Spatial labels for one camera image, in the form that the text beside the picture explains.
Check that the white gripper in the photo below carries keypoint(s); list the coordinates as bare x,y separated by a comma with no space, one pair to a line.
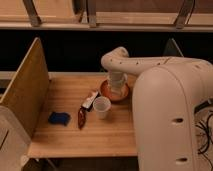
116,81

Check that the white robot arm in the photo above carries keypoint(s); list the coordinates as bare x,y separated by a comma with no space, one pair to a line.
168,95

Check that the orange ceramic bowl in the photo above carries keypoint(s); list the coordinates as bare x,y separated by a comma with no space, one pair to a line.
114,96

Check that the white plastic cup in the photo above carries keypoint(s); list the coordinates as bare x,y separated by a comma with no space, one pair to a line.
101,106

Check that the dark red chip bag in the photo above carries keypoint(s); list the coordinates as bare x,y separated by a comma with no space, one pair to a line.
81,118

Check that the blue sponge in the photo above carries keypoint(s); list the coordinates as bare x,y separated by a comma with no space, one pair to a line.
62,118

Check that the wooden side panel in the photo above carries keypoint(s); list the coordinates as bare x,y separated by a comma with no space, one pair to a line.
22,101

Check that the wooden back shelf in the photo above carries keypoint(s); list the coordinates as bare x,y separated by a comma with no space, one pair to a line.
111,15

